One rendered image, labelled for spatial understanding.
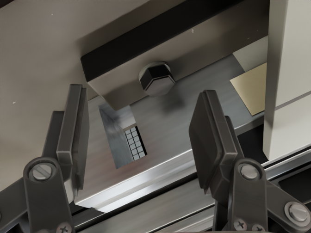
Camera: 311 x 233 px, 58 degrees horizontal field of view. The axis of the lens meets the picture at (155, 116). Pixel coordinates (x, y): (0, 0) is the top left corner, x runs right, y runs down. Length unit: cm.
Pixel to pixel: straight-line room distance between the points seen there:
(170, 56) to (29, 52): 11
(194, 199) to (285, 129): 31
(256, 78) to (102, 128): 14
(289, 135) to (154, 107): 12
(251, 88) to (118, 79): 11
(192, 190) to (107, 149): 25
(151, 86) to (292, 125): 10
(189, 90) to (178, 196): 27
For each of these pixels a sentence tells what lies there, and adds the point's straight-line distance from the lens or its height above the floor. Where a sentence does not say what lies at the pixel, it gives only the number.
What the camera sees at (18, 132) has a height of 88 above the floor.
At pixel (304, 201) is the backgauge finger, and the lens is 42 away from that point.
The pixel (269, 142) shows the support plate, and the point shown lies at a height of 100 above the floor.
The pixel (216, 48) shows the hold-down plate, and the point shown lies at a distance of 25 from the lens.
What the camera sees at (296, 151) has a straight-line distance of 25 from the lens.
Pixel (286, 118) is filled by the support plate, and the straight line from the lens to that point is 17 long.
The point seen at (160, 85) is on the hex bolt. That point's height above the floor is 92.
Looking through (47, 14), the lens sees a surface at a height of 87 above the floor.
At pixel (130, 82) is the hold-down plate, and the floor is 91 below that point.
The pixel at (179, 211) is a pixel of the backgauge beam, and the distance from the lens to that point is 48.
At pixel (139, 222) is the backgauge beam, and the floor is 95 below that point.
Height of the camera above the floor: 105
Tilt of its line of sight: 31 degrees down
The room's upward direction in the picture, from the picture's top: 158 degrees clockwise
